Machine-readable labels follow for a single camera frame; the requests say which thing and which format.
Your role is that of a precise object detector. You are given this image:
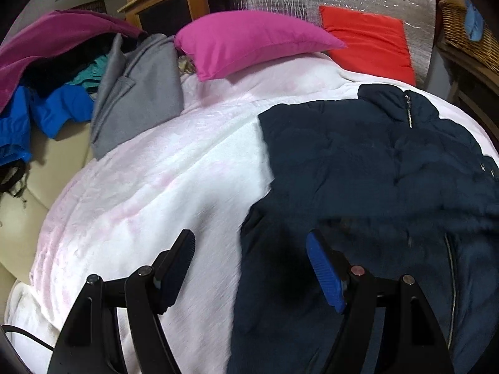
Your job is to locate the blue cloth item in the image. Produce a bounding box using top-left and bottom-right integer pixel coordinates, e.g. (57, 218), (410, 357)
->
(464, 0), (486, 43)

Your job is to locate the cream mattress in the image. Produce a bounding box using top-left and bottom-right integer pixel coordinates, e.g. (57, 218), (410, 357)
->
(0, 125), (96, 285)

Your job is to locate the black fringed scarf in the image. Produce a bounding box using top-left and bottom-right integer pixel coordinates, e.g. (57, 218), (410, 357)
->
(0, 161), (30, 207)

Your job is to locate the teal garment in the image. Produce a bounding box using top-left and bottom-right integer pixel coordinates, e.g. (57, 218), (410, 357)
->
(66, 55), (108, 94)

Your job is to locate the grey coat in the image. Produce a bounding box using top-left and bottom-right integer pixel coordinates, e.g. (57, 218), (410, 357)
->
(90, 33), (185, 160)

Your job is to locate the navy puffer jacket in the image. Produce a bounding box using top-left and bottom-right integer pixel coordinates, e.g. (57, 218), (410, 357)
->
(228, 84), (499, 374)

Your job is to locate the black cable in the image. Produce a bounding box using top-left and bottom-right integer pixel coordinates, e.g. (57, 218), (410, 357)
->
(0, 324), (55, 353)

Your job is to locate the magenta velvet cloth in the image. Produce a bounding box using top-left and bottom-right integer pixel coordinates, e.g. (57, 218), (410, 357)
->
(0, 11), (143, 110)

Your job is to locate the red pillow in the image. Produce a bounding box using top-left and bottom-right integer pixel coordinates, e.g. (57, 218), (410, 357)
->
(319, 6), (417, 86)

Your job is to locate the pink pillow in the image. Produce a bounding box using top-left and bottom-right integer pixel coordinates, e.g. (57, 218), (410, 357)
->
(174, 12), (347, 82)

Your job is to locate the white embossed blanket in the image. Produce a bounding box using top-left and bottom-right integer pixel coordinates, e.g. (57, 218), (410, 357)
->
(8, 49), (488, 374)

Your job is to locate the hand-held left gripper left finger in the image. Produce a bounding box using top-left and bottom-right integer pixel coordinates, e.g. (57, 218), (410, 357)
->
(47, 229), (196, 374)

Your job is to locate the wicker basket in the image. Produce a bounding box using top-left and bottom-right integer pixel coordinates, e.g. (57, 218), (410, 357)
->
(437, 0), (499, 71)

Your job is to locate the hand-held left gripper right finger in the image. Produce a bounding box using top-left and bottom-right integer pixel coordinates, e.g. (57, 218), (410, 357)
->
(306, 230), (455, 374)

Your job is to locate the bright blue jacket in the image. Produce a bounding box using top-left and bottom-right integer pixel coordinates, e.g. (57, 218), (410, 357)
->
(0, 84), (96, 168)

